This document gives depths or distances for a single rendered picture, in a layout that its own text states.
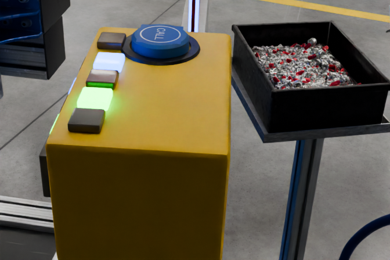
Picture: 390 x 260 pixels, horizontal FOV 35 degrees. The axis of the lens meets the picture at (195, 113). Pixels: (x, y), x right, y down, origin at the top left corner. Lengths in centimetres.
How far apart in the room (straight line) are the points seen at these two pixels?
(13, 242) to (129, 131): 125
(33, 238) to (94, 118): 125
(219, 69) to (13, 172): 179
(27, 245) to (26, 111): 100
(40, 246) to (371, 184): 113
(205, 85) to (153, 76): 3
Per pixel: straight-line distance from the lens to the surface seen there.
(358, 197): 211
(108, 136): 34
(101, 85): 38
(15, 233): 160
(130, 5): 345
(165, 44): 42
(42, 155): 36
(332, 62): 95
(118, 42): 43
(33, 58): 113
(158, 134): 34
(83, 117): 35
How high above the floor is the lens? 126
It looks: 31 degrees down
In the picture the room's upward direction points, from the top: 2 degrees clockwise
